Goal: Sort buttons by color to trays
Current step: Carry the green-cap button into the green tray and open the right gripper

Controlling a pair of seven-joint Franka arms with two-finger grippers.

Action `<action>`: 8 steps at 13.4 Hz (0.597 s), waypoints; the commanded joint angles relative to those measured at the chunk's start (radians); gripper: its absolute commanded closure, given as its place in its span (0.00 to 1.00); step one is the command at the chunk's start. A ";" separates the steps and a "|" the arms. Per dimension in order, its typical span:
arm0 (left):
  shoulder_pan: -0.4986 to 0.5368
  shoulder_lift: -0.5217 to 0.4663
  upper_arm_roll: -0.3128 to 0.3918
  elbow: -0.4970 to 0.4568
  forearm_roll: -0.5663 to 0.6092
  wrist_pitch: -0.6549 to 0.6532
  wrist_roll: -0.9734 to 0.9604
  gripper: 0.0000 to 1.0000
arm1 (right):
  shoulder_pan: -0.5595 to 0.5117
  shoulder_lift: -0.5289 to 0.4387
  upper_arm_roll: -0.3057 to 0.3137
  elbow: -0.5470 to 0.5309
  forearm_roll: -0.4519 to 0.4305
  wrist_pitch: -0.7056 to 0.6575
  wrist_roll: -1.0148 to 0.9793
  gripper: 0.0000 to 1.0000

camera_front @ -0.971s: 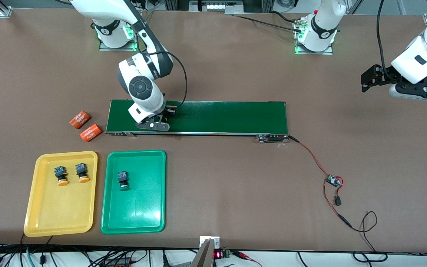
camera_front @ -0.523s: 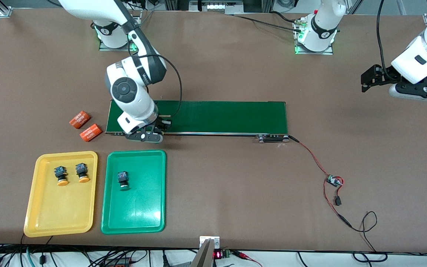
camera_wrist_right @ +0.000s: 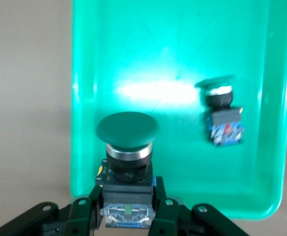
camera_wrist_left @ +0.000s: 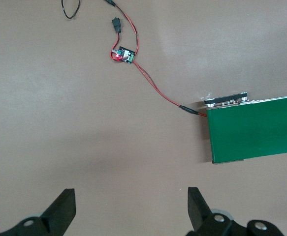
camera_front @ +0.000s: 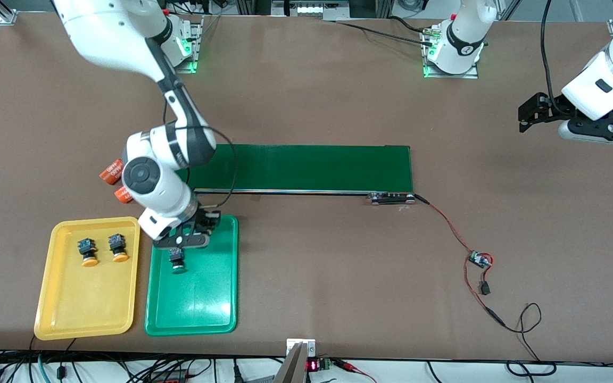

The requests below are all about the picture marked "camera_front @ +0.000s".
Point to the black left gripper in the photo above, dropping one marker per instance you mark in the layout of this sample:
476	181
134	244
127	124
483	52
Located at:
554	108

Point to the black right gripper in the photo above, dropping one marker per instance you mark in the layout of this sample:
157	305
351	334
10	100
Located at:
205	217

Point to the green push button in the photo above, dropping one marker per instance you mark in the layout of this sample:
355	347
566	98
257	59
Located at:
179	267

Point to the yellow push button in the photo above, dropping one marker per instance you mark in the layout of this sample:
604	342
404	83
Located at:
120	257
90	261

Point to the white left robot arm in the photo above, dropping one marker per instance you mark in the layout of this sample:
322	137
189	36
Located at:
463	37

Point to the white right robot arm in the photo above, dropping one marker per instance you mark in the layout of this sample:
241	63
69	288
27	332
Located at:
157	186

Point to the green plastic tray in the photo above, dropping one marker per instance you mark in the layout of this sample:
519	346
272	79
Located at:
200	298

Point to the green conveyor belt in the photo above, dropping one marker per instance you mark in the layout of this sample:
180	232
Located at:
312	167

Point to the yellow plastic tray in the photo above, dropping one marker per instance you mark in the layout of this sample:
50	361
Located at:
88	303

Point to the small black circuit board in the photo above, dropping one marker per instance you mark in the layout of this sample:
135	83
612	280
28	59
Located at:
479	259

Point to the red digit display module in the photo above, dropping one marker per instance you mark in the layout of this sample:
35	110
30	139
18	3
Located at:
313	365

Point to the black plug connector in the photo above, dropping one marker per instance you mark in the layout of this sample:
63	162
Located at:
485	289

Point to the red test lead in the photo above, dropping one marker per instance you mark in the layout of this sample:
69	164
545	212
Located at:
350	366

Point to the grey lit control box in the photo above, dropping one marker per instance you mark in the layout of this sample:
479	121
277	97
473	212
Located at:
312	9

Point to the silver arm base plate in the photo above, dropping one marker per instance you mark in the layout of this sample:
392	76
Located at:
192	66
471	75

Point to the grey metal camera mast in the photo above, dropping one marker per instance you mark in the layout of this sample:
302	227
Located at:
291	367

